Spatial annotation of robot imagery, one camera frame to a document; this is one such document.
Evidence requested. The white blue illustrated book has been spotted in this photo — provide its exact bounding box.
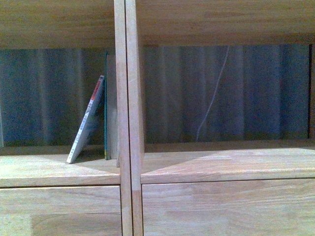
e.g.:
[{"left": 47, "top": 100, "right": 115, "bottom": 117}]
[{"left": 66, "top": 75, "right": 105, "bottom": 164}]

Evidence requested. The left wooden shelf unit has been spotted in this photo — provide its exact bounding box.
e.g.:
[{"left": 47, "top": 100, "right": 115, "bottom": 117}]
[{"left": 0, "top": 0, "right": 133, "bottom": 236}]

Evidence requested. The teal green thin book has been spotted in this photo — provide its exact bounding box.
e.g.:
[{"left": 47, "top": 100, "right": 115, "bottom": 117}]
[{"left": 104, "top": 51, "right": 108, "bottom": 160}]

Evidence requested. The upper wooden drawer front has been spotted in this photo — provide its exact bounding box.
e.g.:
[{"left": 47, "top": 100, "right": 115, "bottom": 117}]
[{"left": 0, "top": 186, "right": 122, "bottom": 236}]

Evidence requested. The right unit upper drawer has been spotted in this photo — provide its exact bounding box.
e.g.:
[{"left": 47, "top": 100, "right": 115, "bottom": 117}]
[{"left": 142, "top": 179, "right": 315, "bottom": 236}]

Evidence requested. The thin white cable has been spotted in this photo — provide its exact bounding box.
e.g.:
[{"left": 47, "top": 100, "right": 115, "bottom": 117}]
[{"left": 195, "top": 45, "right": 230, "bottom": 142}]

